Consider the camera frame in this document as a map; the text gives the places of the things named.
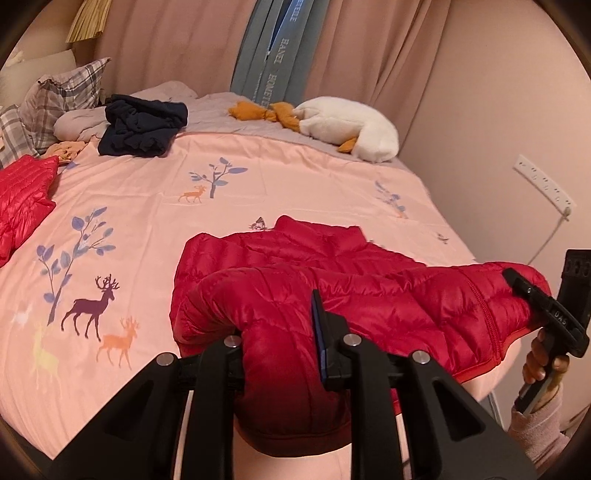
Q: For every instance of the grey bed sheet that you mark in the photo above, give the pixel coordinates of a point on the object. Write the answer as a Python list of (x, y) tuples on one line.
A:
[(217, 110)]

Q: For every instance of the white goose plush toy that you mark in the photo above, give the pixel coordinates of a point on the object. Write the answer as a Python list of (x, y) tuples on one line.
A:
[(351, 122)]

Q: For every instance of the pink curtain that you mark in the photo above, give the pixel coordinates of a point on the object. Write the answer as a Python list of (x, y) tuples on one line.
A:
[(378, 55), (175, 41)]

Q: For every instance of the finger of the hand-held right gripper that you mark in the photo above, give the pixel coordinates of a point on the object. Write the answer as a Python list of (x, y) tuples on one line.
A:
[(526, 291)]

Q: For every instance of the yellow fringe hanging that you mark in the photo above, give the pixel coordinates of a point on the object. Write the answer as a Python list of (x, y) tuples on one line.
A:
[(87, 23)]

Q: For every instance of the white wall socket strip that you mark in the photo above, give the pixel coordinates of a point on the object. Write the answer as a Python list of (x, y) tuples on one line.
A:
[(545, 182)]

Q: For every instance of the navy blue garment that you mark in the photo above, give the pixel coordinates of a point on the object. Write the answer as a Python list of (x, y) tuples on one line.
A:
[(138, 124)]

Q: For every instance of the plaid pillow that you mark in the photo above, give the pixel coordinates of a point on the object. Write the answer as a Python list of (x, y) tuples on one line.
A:
[(64, 92), (14, 138)]

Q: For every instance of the person's right hand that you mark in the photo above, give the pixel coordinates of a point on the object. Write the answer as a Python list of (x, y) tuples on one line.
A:
[(534, 362)]

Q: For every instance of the pink deer print duvet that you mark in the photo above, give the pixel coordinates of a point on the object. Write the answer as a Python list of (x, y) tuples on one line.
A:
[(138, 221)]

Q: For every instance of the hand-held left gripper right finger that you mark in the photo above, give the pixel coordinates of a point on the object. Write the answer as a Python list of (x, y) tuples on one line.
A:
[(318, 332)]

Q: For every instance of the coral red puffer jacket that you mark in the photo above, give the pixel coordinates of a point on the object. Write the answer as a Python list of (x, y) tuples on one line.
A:
[(23, 194)]

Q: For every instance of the beige headboard cushion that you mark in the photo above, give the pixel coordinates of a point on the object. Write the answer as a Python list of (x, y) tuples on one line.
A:
[(41, 69)]

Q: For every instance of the mauve bundled cloth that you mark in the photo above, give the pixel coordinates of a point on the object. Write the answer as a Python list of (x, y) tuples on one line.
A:
[(78, 124)]

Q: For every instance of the small peach doll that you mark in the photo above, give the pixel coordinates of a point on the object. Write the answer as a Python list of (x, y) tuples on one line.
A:
[(67, 150)]

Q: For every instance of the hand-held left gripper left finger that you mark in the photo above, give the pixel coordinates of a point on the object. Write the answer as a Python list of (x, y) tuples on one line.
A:
[(226, 369)]

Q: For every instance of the dark red puffer jacket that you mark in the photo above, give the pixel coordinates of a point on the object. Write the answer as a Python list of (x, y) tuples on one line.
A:
[(369, 300)]

